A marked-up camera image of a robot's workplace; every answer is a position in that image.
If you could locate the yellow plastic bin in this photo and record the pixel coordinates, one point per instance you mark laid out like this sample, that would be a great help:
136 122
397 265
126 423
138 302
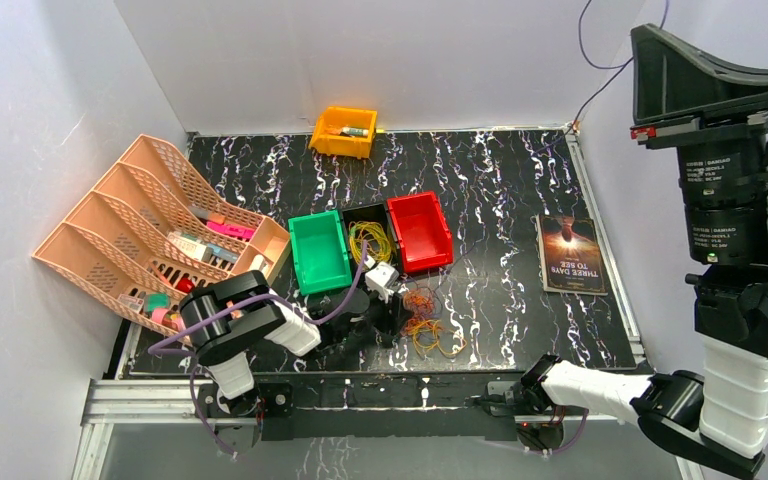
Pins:
325 139

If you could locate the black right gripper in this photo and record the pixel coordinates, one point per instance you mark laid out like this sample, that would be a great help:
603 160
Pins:
674 86

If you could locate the pink plastic file organizer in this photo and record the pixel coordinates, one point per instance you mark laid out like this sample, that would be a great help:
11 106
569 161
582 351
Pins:
113 246

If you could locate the white box in organizer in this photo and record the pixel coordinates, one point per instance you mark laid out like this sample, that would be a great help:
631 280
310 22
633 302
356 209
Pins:
193 249

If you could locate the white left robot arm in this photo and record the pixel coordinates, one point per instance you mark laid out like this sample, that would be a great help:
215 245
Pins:
221 347

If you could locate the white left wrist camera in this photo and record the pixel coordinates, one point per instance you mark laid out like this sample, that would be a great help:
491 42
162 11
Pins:
380 280

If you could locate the green battery in bin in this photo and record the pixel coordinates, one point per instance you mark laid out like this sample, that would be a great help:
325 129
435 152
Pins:
353 132

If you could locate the green plastic bin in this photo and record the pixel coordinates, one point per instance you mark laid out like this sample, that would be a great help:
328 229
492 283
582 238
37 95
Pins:
320 256

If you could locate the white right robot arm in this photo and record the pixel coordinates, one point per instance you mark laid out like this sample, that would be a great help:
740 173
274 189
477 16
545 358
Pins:
709 402

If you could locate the red black bottle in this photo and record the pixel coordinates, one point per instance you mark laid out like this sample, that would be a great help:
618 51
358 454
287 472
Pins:
185 285

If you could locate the black plastic bin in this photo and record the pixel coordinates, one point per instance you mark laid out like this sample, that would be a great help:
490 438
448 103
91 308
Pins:
371 223

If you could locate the dark book three days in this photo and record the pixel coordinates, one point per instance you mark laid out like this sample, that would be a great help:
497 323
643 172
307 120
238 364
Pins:
570 256

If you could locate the red plastic bin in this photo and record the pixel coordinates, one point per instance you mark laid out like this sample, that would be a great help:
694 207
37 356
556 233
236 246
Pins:
422 233

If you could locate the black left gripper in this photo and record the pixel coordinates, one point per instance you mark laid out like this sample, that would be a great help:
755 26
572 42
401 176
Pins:
384 312

